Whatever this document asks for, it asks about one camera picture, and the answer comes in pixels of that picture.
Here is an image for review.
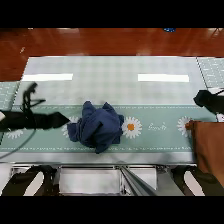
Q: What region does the blue T-shirt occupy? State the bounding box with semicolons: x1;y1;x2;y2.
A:
66;100;125;155

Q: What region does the brown garment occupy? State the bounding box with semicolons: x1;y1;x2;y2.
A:
184;119;224;188

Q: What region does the silver frame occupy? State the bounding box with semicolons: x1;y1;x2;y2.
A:
0;161;224;197

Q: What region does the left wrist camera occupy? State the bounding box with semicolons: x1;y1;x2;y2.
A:
21;81;47;113

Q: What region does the black cable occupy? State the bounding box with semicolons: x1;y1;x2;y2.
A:
0;126;38;161

